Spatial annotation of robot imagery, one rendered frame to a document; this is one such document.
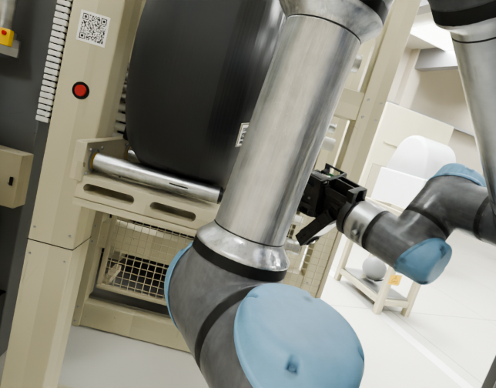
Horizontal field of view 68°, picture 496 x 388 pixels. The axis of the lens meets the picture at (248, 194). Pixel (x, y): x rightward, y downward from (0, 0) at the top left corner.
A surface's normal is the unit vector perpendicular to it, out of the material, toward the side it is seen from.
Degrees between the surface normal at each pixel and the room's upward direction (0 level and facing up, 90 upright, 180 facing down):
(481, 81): 142
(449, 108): 90
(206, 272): 86
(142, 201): 90
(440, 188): 59
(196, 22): 77
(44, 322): 90
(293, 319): 8
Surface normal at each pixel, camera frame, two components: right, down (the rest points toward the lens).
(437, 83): 0.33, 0.26
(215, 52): 0.04, 0.08
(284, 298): 0.33, -0.90
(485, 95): -0.70, 0.67
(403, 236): -0.44, -0.53
